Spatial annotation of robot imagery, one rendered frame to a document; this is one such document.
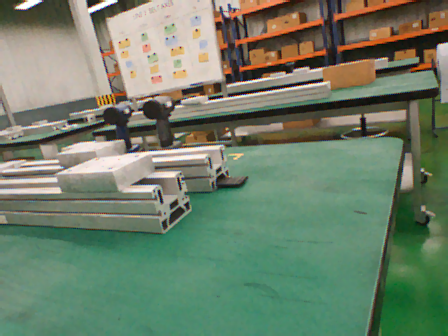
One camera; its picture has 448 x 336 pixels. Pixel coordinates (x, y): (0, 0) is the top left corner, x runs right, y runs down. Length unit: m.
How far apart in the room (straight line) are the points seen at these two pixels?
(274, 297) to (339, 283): 0.08
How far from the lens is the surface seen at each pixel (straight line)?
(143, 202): 0.60
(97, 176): 0.65
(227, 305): 0.41
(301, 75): 3.94
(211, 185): 0.75
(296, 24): 10.40
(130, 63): 4.49
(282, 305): 0.39
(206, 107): 2.33
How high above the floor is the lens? 1.03
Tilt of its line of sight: 16 degrees down
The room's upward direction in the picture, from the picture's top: 12 degrees counter-clockwise
